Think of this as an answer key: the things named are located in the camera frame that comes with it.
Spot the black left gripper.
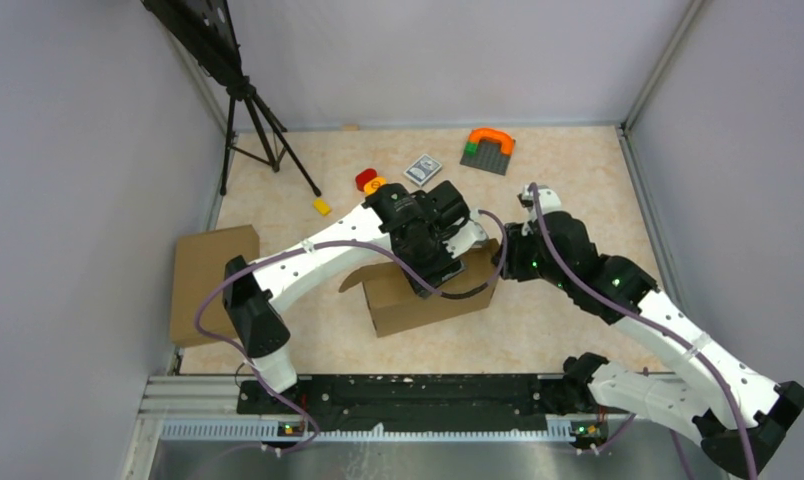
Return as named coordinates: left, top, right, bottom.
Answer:
left=393, top=226, right=466, bottom=299

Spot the large cardboard box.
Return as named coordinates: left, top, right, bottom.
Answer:
left=339, top=239, right=499, bottom=338

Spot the yellow rectangular block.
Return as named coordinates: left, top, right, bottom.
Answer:
left=312, top=198, right=332, bottom=216

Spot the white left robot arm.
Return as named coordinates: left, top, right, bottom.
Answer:
left=223, top=181, right=488, bottom=414

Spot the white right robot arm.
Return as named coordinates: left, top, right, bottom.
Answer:
left=496, top=211, right=804, bottom=479

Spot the blue playing card box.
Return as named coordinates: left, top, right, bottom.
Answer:
left=403, top=154, right=443, bottom=187

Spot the small folded cardboard box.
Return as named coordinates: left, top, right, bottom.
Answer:
left=170, top=225, right=260, bottom=348

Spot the yellow oval toy block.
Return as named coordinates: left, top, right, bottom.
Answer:
left=363, top=176, right=387, bottom=195

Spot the red oval plastic block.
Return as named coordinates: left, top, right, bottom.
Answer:
left=354, top=168, right=378, bottom=192

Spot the orange arch toy block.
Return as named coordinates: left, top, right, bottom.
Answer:
left=466, top=127, right=515, bottom=155

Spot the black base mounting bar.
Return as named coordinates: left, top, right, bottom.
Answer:
left=236, top=374, right=610, bottom=438

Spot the black tripod stand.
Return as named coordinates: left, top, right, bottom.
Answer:
left=143, top=0, right=322, bottom=198

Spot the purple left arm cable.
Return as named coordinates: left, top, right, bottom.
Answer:
left=193, top=209, right=509, bottom=457

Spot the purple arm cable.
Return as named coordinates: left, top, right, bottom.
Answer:
left=526, top=182, right=761, bottom=480
left=193, top=209, right=509, bottom=457

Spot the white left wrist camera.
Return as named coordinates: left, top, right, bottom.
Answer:
left=444, top=212, right=489, bottom=258

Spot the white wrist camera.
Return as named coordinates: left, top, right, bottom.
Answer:
left=444, top=212, right=489, bottom=258
left=517, top=184, right=563, bottom=215

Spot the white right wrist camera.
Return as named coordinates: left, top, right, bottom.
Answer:
left=517, top=184, right=563, bottom=215

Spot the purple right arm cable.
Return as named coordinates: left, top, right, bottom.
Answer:
left=526, top=182, right=761, bottom=480

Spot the grey lego base plate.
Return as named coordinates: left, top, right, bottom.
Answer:
left=460, top=141, right=512, bottom=176

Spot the aluminium front rail frame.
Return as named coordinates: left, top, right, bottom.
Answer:
left=120, top=370, right=764, bottom=480

